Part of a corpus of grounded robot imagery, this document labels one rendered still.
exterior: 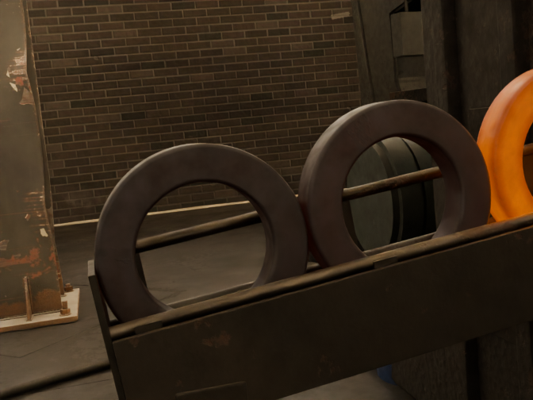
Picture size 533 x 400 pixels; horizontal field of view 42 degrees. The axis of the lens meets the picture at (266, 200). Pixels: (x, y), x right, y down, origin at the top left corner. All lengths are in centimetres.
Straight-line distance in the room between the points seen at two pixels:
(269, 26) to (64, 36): 191
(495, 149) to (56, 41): 618
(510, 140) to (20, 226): 263
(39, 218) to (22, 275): 25
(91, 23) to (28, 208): 382
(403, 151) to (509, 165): 128
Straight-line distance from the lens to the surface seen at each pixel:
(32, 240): 313
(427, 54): 150
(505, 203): 69
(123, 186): 58
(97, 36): 672
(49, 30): 674
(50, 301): 317
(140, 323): 58
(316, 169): 60
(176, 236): 65
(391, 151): 195
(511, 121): 69
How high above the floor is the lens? 74
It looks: 6 degrees down
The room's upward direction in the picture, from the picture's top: 6 degrees counter-clockwise
